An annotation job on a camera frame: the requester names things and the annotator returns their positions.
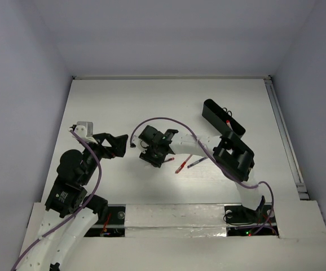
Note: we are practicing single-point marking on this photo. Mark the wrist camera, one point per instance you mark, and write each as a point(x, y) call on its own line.
point(84, 129)
point(138, 144)

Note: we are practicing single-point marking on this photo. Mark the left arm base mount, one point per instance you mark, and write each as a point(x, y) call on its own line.
point(113, 225)

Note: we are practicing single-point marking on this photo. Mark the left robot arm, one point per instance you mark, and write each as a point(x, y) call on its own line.
point(70, 211)

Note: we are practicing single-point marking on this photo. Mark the blue pen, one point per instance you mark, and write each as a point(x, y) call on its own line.
point(196, 162)

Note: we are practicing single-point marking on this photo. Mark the aluminium rail right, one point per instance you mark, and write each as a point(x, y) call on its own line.
point(292, 160)

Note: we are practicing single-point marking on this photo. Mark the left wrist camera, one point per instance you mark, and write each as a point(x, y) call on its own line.
point(84, 129)

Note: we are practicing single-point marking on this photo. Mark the silver foil covered beam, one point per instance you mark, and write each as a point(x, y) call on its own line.
point(175, 221)

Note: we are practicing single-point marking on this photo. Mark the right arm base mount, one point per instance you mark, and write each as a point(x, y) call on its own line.
point(239, 215)

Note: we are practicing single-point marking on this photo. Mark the black oblong container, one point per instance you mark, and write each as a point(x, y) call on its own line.
point(214, 115)

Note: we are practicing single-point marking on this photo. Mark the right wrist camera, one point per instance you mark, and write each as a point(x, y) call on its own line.
point(138, 144)

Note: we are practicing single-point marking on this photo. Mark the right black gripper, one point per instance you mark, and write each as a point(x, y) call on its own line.
point(146, 157)

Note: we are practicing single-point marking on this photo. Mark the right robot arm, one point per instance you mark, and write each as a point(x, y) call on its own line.
point(228, 152)

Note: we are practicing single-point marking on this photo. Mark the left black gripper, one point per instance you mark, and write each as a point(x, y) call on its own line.
point(101, 145)

